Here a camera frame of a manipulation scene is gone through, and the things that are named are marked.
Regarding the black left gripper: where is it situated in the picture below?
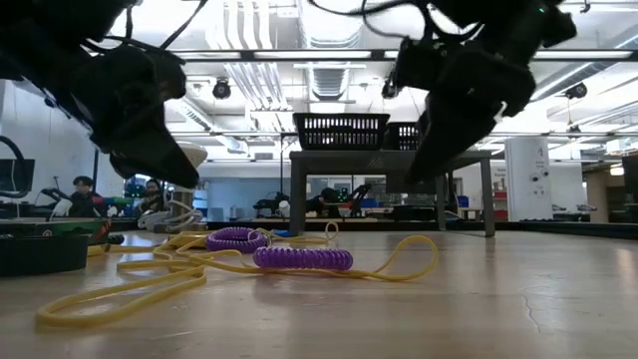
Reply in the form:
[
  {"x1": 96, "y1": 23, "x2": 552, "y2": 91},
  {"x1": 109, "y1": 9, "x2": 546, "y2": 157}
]
[{"x1": 69, "y1": 44, "x2": 201, "y2": 190}]

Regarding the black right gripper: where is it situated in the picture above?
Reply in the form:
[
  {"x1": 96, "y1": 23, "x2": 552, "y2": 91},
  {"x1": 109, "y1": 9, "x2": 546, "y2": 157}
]
[{"x1": 404, "y1": 41, "x2": 537, "y2": 185}]

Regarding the black plastic mesh basket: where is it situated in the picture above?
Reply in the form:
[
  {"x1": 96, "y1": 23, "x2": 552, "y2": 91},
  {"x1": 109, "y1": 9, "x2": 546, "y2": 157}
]
[
  {"x1": 386, "y1": 122, "x2": 427, "y2": 152},
  {"x1": 292, "y1": 112, "x2": 392, "y2": 152}
]

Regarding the purple coil keychain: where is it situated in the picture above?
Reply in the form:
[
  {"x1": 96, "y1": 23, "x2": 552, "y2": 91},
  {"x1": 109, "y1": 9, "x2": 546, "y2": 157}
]
[
  {"x1": 252, "y1": 246, "x2": 355, "y2": 272},
  {"x1": 204, "y1": 226, "x2": 271, "y2": 254}
]

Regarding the yellow green crayon box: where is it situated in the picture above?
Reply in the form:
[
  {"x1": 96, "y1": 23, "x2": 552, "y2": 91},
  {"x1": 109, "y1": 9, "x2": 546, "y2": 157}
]
[{"x1": 0, "y1": 217, "x2": 113, "y2": 246}]

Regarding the dark green tray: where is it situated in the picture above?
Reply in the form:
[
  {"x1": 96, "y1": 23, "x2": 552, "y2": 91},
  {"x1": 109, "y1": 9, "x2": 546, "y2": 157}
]
[{"x1": 0, "y1": 233, "x2": 92, "y2": 278}]

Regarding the white mushroom table lamp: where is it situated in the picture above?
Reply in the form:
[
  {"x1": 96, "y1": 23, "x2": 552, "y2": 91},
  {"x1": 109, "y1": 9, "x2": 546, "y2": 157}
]
[{"x1": 171, "y1": 141, "x2": 209, "y2": 231}]

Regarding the person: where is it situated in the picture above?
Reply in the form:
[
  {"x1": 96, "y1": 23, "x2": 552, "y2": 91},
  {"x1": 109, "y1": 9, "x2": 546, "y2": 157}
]
[
  {"x1": 67, "y1": 175, "x2": 110, "y2": 218},
  {"x1": 133, "y1": 178, "x2": 169, "y2": 215},
  {"x1": 304, "y1": 186, "x2": 341, "y2": 219}
]

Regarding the grey metal riser shelf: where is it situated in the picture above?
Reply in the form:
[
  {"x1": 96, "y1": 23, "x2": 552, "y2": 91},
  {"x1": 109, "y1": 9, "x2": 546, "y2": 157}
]
[{"x1": 288, "y1": 149, "x2": 496, "y2": 238}]

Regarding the white pillar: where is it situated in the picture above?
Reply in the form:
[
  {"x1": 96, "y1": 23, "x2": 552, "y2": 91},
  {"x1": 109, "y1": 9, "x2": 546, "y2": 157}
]
[{"x1": 503, "y1": 137, "x2": 552, "y2": 222}]

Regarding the black computer monitor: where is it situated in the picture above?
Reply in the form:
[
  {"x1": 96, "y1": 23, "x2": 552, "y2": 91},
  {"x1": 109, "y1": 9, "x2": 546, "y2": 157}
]
[{"x1": 0, "y1": 158, "x2": 37, "y2": 193}]

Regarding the white coiled lamp cable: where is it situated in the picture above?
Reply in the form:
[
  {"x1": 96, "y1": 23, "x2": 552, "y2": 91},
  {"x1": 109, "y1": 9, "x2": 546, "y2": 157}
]
[{"x1": 138, "y1": 198, "x2": 205, "y2": 233}]

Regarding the black background station frame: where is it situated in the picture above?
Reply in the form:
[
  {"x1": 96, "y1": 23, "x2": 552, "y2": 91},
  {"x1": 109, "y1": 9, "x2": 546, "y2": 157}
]
[{"x1": 166, "y1": 129, "x2": 638, "y2": 223}]

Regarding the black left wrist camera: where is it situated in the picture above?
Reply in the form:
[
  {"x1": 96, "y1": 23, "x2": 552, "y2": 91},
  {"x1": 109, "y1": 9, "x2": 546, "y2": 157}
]
[{"x1": 147, "y1": 49, "x2": 187, "y2": 101}]

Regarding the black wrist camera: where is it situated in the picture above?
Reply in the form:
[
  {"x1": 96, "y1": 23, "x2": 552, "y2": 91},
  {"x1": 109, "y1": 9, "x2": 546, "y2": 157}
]
[
  {"x1": 147, "y1": 49, "x2": 187, "y2": 101},
  {"x1": 393, "y1": 38, "x2": 444, "y2": 92}
]

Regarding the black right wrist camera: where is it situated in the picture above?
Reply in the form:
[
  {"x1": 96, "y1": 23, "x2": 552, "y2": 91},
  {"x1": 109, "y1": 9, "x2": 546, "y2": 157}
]
[{"x1": 393, "y1": 38, "x2": 444, "y2": 92}]

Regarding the black cable conduit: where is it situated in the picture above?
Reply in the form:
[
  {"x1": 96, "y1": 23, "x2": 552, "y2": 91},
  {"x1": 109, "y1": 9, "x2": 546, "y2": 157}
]
[{"x1": 0, "y1": 135, "x2": 29, "y2": 200}]

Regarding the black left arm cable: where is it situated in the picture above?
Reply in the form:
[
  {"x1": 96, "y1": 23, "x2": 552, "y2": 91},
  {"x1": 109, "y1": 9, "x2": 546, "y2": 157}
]
[{"x1": 79, "y1": 0, "x2": 210, "y2": 54}]

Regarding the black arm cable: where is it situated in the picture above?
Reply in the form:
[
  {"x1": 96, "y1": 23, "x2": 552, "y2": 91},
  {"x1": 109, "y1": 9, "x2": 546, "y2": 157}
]
[
  {"x1": 79, "y1": 0, "x2": 210, "y2": 54},
  {"x1": 306, "y1": 0, "x2": 479, "y2": 42}
]

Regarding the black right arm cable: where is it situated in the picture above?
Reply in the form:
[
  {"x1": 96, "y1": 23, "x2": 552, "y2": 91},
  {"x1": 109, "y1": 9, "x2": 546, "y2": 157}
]
[{"x1": 306, "y1": 0, "x2": 479, "y2": 42}]

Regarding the silver ventilation duct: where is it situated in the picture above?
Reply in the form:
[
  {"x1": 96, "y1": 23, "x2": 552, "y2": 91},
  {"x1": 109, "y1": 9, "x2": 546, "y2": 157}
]
[{"x1": 297, "y1": 0, "x2": 368, "y2": 101}]

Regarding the black aluminium table frame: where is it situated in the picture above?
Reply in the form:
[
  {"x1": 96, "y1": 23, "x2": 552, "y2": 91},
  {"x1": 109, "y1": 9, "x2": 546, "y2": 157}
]
[{"x1": 109, "y1": 217, "x2": 638, "y2": 241}]

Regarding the black overhead frame bar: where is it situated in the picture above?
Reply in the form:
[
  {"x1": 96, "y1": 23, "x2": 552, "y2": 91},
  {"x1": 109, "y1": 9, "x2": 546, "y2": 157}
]
[{"x1": 168, "y1": 48, "x2": 638, "y2": 63}]

